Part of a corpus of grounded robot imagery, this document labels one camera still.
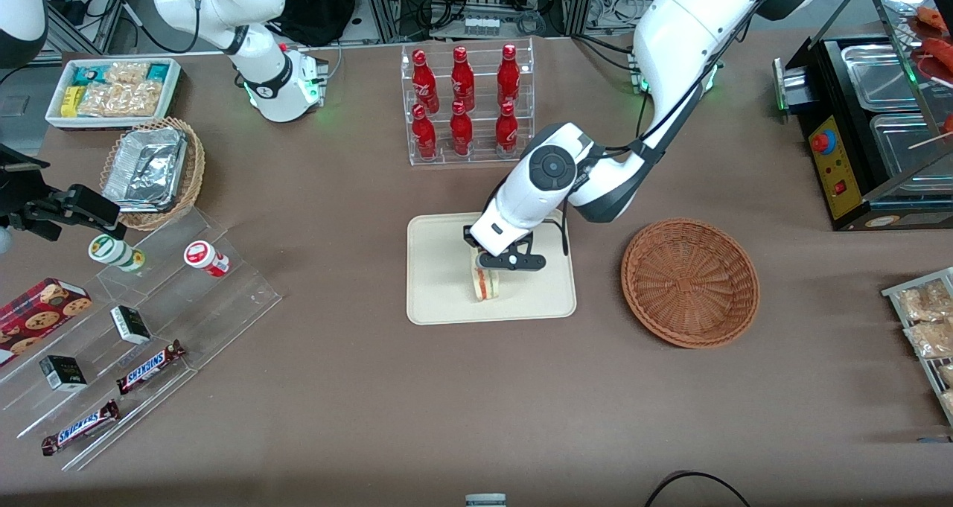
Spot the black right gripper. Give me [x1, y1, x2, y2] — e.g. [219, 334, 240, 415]
[0, 145, 121, 243]

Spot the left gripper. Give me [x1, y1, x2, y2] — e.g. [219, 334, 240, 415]
[462, 205, 547, 273]

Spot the triangle sandwich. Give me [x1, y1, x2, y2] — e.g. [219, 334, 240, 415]
[471, 265, 503, 303]

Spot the beige plastic tray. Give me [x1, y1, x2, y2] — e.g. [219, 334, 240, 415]
[406, 212, 579, 326]

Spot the silver foil tray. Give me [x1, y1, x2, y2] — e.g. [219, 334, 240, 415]
[102, 126, 188, 214]

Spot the light wicker basket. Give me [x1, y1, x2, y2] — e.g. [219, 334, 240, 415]
[99, 116, 206, 232]

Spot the brown round wicker basket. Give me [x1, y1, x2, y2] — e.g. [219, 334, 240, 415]
[620, 218, 761, 349]

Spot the green sunflower lidded cup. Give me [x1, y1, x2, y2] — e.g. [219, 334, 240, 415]
[88, 234, 147, 273]

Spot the red tartan cookie box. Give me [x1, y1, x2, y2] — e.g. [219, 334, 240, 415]
[0, 277, 93, 347]

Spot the white rectangular snack bin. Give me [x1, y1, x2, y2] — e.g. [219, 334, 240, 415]
[45, 57, 184, 133]

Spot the red cola bottle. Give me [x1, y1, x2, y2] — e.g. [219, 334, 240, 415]
[411, 49, 441, 114]
[494, 101, 520, 156]
[450, 46, 477, 112]
[411, 104, 439, 162]
[449, 101, 475, 158]
[497, 43, 522, 108]

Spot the small black carton box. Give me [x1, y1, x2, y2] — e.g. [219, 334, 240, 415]
[110, 305, 153, 345]
[39, 355, 89, 393]

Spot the clear bag of crackers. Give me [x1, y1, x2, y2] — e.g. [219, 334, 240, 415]
[103, 61, 152, 89]
[77, 81, 165, 118]

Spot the red lidded white cup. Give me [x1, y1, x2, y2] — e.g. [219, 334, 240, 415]
[184, 240, 232, 278]

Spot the clear acrylic tiered display stand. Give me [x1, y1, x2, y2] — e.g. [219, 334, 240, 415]
[0, 205, 284, 473]

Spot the Snickers chocolate bar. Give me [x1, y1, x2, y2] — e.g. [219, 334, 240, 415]
[116, 339, 187, 396]
[41, 399, 121, 457]

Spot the clear acrylic bottle rack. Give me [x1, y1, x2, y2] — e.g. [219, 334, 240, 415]
[400, 37, 538, 168]

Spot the black bag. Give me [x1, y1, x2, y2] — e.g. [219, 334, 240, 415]
[270, 0, 363, 48]

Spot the black hot food display machine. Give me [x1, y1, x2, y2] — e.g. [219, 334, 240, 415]
[771, 0, 953, 232]

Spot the steel food pan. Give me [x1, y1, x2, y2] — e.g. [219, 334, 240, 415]
[869, 112, 953, 197]
[841, 43, 922, 113]

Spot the clear bag of fried snacks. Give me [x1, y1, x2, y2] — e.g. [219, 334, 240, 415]
[896, 279, 953, 323]
[903, 320, 953, 360]

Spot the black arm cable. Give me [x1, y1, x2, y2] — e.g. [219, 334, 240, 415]
[560, 59, 727, 259]

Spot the black cable loop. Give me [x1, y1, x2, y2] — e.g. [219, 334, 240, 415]
[643, 471, 753, 507]

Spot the grey wire rack tray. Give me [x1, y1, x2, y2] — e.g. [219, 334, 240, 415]
[882, 267, 953, 427]

